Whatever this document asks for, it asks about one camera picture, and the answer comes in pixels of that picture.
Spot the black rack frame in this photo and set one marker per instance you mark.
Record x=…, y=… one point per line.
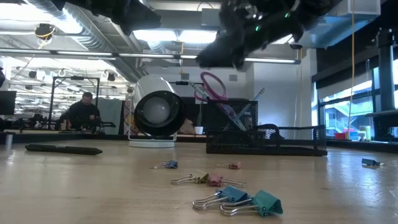
x=51, y=102

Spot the black monitor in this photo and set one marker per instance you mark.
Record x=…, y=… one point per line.
x=7, y=102

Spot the silver ventilation duct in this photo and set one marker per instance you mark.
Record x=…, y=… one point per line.
x=90, y=31

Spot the grey partition panel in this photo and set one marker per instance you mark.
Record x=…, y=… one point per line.
x=110, y=115

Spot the teal binder clip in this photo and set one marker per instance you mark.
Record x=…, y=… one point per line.
x=267, y=202

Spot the pink binder clip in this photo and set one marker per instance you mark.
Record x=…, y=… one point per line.
x=235, y=165
x=215, y=180

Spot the white cup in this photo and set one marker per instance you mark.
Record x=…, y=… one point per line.
x=199, y=130

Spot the yellow-green roll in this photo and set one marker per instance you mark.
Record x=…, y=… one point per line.
x=366, y=132

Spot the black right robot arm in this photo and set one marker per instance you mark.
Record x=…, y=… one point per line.
x=320, y=7

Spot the white cylindrical desk lamp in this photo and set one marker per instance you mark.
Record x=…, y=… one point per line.
x=157, y=110

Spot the yellow binder clip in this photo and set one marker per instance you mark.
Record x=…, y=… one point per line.
x=203, y=179

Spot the black mesh desk organizer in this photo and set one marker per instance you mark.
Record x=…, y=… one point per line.
x=264, y=143

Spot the red box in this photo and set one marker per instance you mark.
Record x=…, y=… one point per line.
x=340, y=136

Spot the grey pencil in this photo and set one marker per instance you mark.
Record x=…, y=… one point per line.
x=259, y=94

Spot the long ceiling light bar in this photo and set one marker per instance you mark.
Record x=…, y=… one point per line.
x=149, y=55

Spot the black table frame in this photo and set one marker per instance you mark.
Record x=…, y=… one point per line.
x=62, y=137

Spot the blue binder clip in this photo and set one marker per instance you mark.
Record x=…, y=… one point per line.
x=171, y=164
x=368, y=161
x=233, y=193

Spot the teal pencil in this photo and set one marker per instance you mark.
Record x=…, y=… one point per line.
x=196, y=87

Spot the patterned wall hanging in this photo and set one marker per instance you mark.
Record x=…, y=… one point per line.
x=128, y=118

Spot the black column post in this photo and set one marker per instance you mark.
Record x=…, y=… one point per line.
x=387, y=77

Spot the white and blue box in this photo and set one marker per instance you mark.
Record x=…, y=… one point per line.
x=354, y=136

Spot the person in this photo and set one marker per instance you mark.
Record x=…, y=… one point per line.
x=82, y=112

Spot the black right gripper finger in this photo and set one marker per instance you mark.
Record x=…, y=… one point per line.
x=217, y=54
x=241, y=57

